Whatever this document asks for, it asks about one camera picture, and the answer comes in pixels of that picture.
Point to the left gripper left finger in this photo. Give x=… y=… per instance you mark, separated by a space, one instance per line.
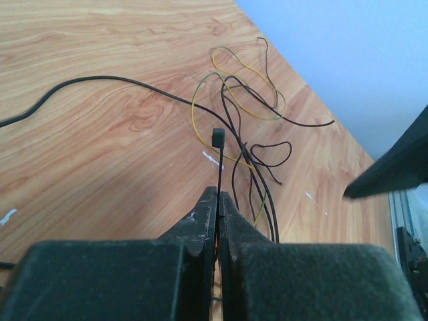
x=167 y=278

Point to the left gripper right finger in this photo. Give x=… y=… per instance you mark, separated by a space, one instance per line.
x=263 y=280

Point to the black zip tie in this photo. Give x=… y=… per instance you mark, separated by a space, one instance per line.
x=218 y=142

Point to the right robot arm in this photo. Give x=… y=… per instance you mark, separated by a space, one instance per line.
x=403 y=167

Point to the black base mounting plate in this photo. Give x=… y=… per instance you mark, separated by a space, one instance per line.
x=413 y=260

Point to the aluminium front rail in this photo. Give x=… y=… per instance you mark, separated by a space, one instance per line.
x=402 y=213

